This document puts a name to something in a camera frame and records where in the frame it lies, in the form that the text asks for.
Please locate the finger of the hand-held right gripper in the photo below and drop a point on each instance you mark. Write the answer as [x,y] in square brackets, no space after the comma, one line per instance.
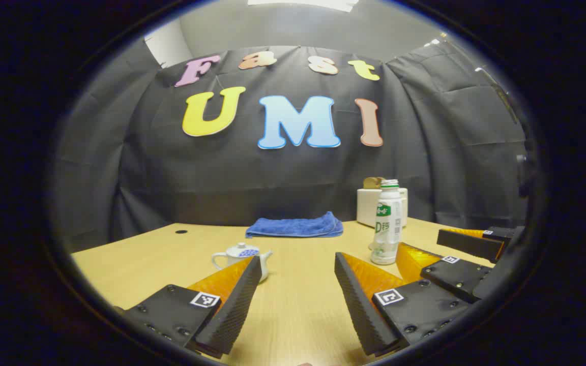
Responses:
[468,244]
[456,279]

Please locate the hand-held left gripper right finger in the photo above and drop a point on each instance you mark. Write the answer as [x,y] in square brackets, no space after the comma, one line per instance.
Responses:
[361,310]

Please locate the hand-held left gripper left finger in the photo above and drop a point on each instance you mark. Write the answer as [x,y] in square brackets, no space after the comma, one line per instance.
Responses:
[237,310]

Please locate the white ceramic teacup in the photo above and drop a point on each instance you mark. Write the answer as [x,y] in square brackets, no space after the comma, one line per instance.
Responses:
[232,262]

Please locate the white water bottle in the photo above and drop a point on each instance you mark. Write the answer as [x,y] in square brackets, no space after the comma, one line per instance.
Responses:
[387,223]

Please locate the blue folded towel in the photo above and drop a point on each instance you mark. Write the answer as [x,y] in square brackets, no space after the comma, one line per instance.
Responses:
[295,226]

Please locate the white toaster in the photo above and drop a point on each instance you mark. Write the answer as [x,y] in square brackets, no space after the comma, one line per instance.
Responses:
[367,206]

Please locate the brown bread slice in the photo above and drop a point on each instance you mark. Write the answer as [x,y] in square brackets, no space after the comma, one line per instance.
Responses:
[371,183]
[381,182]

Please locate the ceiling light panel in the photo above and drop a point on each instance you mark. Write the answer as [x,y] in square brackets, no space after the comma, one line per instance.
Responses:
[303,4]

